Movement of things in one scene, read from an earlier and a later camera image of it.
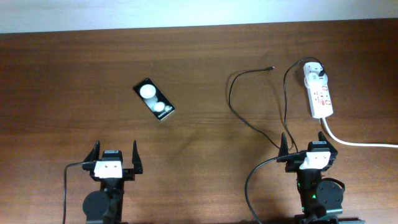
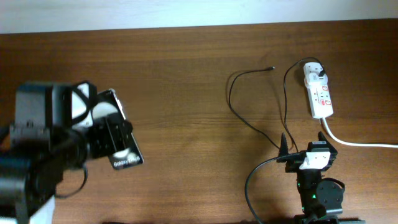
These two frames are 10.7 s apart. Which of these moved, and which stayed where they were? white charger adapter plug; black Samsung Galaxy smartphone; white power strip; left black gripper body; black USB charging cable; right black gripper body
Moved: black Samsung Galaxy smartphone; left black gripper body
Stayed: right black gripper body; black USB charging cable; white power strip; white charger adapter plug
